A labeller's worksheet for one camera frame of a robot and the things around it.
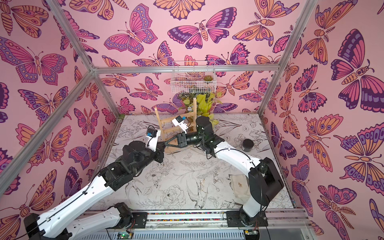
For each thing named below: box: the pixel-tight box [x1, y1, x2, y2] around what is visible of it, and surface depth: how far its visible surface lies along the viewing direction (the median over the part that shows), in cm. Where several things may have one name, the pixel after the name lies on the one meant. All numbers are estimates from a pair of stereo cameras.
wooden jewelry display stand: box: [154, 97, 197, 154], surface depth 69 cm
